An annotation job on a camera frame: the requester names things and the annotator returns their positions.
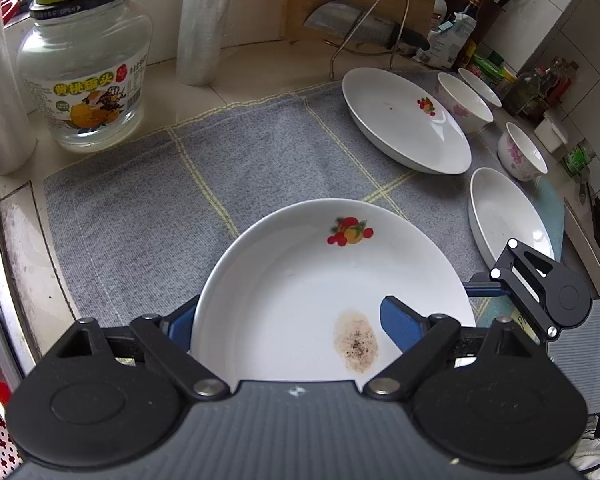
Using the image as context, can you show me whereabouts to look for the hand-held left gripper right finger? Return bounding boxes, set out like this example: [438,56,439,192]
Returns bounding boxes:
[362,295,551,401]

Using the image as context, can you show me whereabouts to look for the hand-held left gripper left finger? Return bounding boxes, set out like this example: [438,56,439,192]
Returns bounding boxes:
[55,294,231,401]

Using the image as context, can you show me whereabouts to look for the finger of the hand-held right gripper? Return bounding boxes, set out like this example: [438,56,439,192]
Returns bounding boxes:
[464,237,563,340]

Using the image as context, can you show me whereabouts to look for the plain white deep plate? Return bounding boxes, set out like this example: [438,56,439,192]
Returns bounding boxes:
[468,167,556,271]

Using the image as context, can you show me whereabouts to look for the stained fruit print white plate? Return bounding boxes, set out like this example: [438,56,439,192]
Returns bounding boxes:
[191,199,477,386]

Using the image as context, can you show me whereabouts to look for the pink floral white bowl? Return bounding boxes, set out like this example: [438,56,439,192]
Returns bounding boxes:
[497,122,549,183]
[457,67,503,109]
[434,72,495,134]

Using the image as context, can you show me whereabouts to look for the teal printed mat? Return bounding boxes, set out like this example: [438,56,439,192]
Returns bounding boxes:
[480,175,567,341]

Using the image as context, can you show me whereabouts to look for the grey checked cloth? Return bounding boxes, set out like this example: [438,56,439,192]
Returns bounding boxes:
[42,77,566,331]

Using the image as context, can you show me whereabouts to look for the green can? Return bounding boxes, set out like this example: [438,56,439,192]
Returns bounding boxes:
[562,140,597,176]

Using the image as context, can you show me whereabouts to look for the small white box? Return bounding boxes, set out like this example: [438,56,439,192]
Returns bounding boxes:
[534,110,570,155]

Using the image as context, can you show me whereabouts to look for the white snack bag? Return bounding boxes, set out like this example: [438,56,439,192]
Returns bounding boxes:
[414,10,478,68]

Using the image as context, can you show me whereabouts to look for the dark knife block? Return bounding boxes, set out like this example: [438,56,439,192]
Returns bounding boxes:
[450,0,526,51]

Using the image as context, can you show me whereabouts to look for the glass jar with green lid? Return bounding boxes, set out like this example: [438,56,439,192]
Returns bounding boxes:
[16,0,154,152]

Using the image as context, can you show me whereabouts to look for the dark soy sauce bottle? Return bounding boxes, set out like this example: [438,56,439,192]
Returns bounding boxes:
[460,0,491,61]

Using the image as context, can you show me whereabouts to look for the clear plastic wrap roll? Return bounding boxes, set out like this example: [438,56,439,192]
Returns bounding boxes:
[0,0,38,176]
[176,0,229,87]

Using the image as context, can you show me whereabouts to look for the metal wire rack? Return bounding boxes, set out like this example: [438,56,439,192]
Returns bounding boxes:
[328,0,411,81]

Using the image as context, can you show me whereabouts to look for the black handled kitchen knife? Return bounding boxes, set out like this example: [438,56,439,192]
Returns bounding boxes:
[302,1,431,56]

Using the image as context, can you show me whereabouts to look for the red handled scissors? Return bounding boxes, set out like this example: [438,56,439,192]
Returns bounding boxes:
[0,0,36,23]

